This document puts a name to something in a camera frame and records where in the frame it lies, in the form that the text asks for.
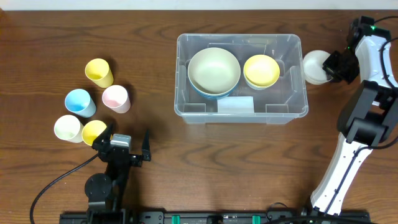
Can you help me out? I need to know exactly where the yellow cup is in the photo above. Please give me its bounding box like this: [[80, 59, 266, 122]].
[[81, 120, 107, 146], [85, 58, 114, 88]]

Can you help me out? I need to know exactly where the yellow cup near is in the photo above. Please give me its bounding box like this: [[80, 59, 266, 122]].
[[81, 120, 107, 146]]

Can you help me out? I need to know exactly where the yellow cup far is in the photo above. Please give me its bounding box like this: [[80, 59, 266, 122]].
[[85, 58, 114, 88]]

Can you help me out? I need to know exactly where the cream white cup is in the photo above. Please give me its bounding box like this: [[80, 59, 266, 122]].
[[53, 114, 83, 143]]

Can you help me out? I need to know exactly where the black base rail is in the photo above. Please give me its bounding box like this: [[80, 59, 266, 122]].
[[59, 209, 371, 224]]

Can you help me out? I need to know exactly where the grey bowl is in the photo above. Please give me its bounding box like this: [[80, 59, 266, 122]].
[[245, 78, 273, 90]]

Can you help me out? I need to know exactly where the yellow bowl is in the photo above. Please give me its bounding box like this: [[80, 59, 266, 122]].
[[243, 55, 280, 86]]

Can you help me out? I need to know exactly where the clear plastic storage bin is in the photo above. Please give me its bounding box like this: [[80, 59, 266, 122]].
[[174, 34, 308, 124]]

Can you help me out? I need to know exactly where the light blue cup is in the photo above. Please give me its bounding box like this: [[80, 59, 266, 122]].
[[65, 89, 96, 118]]

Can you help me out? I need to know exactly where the large beige bowl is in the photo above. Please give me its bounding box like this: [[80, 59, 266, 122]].
[[187, 47, 241, 95]]

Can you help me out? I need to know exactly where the pink cup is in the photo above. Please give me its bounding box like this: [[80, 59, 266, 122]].
[[102, 85, 131, 114]]

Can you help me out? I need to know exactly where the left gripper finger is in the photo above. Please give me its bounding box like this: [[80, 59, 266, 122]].
[[91, 123, 114, 149], [141, 130, 151, 162]]

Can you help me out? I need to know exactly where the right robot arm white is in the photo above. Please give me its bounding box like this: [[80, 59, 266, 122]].
[[308, 25, 397, 216]]

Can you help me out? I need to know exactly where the white bowl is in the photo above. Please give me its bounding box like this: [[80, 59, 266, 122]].
[[303, 50, 332, 85]]

